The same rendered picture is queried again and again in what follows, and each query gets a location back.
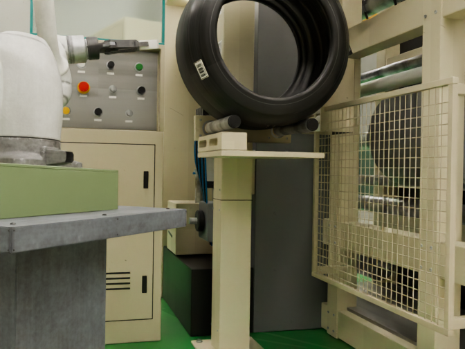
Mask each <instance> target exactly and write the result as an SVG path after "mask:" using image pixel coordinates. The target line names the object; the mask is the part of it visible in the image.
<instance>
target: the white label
mask: <svg viewBox="0 0 465 349"><path fill-rule="evenodd" d="M194 65H195V67H196V69H197V71H198V73H199V76H200V78H201V79H204V78H206V77H208V74H207V71H206V69H205V67H204V65H203V62H202V61H201V60H199V61H197V62H195V63H194Z"/></svg>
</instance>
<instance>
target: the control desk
mask: <svg viewBox="0 0 465 349"><path fill-rule="evenodd" d="M69 69H70V72H71V78H72V83H71V85H72V94H71V98H70V100H69V102H68V104H67V105H66V106H64V107H63V119H62V131H61V150H64V151H69V152H73V154H74V161H78V162H81V163H82V167H83V168H94V169H105V170H118V206H140V207H154V208H162V207H163V144H164V132H163V131H164V103H165V45H159V49H151V50H140V51H138V50H137V51H135V52H127V53H115V54H111V55H105V53H100V59H99V60H89V59H86V63H78V64H69ZM162 234H163V230H162V231H154V232H149V233H140V234H135V235H127V236H122V237H117V238H109V239H107V266H106V314H105V344H114V343H134V342H145V341H160V340H161V281H162Z"/></svg>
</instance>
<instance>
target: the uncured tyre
mask: <svg viewBox="0 0 465 349"><path fill-rule="evenodd" d="M234 1H255V2H258V3H262V4H264V5H266V6H268V7H269V8H272V9H273V10H274V11H276V12H277V13H278V14H279V15H280V16H281V17H282V18H283V19H284V20H285V22H286V23H287V24H288V25H289V27H290V29H291V31H292V33H293V35H294V37H295V41H296V44H297V49H298V65H297V69H296V72H295V76H294V78H293V80H292V82H291V84H290V86H289V88H288V89H287V90H286V91H285V92H284V93H283V94H282V95H281V96H280V97H279V98H271V97H267V96H262V95H259V94H258V93H255V92H253V91H251V90H250V89H247V88H246V87H245V86H244V85H242V84H241V83H240V82H239V81H238V80H237V79H236V78H235V77H234V76H233V75H232V73H231V72H230V71H229V70H228V68H227V66H226V65H225V63H224V61H223V58H222V56H221V53H220V50H219V45H218V41H217V23H218V18H219V13H220V11H221V8H222V6H223V5H225V4H227V3H230V2H234ZM175 48H176V61H177V64H178V68H179V72H180V74H181V77H182V80H183V82H184V84H185V86H186V88H187V90H188V91H189V92H190V94H191V96H192V97H193V98H194V100H195V101H196V102H197V103H198V104H199V105H200V106H201V107H202V108H203V109H204V110H205V111H206V112H207V113H209V114H210V115H211V116H212V117H214V118H216V119H217V120H218V119H221V118H225V117H227V116H231V115H237V116H238V117H240V119H241V124H240V126H239V127H237V128H239V129H243V128H245V129H248V130H263V129H272V128H275V127H265V126H266V125H277V126H276V127H282V126H286V125H292V124H294V123H297V122H300V121H301V120H304V119H306V118H308V117H310V116H311V115H313V114H314V113H316V112H317V111H318V110H319V109H320V108H321V107H322V106H323V105H324V104H325V103H326V102H327V101H328V100H329V99H330V98H331V97H332V95H333V94H334V92H335V91H336V90H337V88H338V86H339V84H340V82H341V80H342V78H343V76H344V73H345V69H346V67H347V61H348V57H349V30H348V25H347V20H346V17H345V13H344V11H343V8H342V6H341V4H340V2H339V0H189V1H188V3H187V4H186V6H185V8H184V10H183V12H182V14H181V17H180V19H179V24H178V27H177V30H176V43H175ZM199 60H201V61H202V62H203V65H204V67H205V69H206V71H207V74H208V77H206V78H204V79H201V78H200V76H199V73H198V71H197V69H196V67H195V65H194V63H195V62H197V61H199Z"/></svg>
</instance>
